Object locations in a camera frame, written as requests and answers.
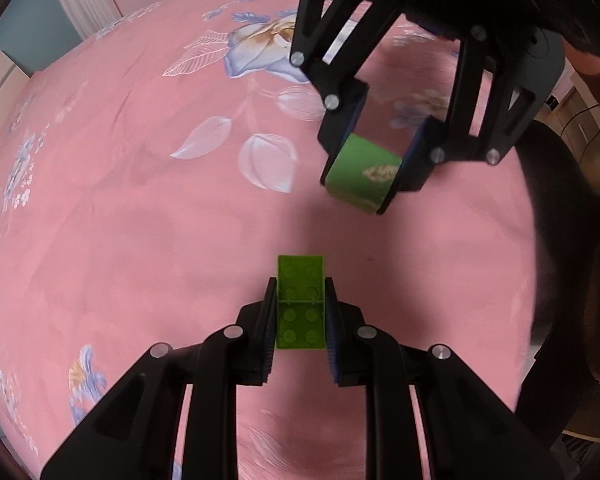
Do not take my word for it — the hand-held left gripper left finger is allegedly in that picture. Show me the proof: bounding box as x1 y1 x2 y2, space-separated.
39 277 277 480

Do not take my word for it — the light wooden cabinet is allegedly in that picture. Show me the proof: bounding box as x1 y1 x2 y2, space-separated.
545 80 600 161

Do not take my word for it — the pink floral blanket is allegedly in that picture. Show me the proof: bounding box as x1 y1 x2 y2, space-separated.
0 0 551 480

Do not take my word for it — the black cable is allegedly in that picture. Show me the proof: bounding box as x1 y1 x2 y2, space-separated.
562 104 600 147

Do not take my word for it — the beige wardrobe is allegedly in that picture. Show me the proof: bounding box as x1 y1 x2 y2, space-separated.
0 50 31 128

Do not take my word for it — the green box beige print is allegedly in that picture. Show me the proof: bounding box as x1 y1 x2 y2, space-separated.
324 132 403 215

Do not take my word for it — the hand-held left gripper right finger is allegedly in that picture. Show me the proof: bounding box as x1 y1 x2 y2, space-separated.
324 276 566 480

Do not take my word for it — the green small studded carton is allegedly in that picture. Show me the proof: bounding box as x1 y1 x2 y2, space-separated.
276 255 327 351

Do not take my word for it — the white curtain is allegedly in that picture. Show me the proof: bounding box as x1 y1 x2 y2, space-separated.
45 0 126 41

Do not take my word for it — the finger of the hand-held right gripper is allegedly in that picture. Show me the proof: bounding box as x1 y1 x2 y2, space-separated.
290 0 406 188
377 25 548 216

